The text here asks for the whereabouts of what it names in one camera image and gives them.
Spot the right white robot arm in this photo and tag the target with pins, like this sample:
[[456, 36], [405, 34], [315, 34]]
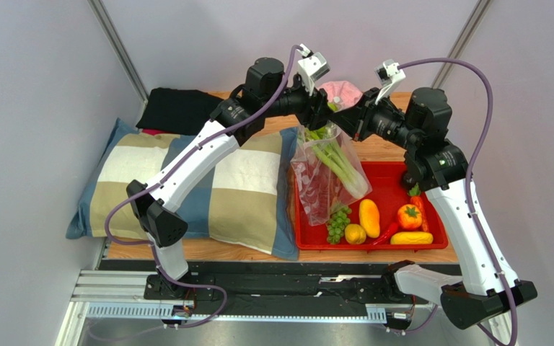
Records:
[[487, 286]]

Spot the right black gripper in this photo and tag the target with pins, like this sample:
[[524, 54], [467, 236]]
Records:
[[357, 120]]

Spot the plaid patchwork pillow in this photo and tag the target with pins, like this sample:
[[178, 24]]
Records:
[[243, 200]]

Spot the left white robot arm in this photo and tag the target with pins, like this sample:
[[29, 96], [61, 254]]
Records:
[[235, 120]]

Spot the yellow toy banana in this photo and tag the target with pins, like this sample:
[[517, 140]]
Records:
[[412, 238]]

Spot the clear zip top bag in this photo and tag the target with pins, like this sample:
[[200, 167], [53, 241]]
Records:
[[329, 175]]

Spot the pink bucket hat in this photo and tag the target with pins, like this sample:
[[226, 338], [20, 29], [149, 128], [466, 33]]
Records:
[[341, 94]]

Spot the red plastic tray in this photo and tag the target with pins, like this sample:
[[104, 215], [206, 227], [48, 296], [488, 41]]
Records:
[[388, 194]]

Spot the black folded cloth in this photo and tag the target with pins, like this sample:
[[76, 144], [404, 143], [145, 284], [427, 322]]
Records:
[[177, 111]]

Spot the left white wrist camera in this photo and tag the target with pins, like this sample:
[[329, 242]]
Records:
[[311, 67]]

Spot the toy carrot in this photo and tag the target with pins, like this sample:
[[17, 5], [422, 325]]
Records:
[[414, 194]]

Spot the green toy grapes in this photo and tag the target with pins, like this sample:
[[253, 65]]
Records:
[[336, 225]]

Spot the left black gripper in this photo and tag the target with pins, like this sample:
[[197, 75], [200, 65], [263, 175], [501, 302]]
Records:
[[317, 108]]

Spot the red toy chili pepper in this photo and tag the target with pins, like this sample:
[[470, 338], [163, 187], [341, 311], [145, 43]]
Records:
[[386, 235]]

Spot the red toy lobster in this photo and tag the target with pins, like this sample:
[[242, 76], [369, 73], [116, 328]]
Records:
[[320, 190]]

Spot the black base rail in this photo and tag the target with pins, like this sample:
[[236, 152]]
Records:
[[321, 292]]

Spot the orange toy mango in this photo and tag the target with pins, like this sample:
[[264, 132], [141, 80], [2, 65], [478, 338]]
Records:
[[369, 218]]

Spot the orange toy tomato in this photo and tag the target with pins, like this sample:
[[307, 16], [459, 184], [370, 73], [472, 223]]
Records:
[[409, 217]]

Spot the yellow toy lemon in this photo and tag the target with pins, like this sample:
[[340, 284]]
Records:
[[354, 234]]

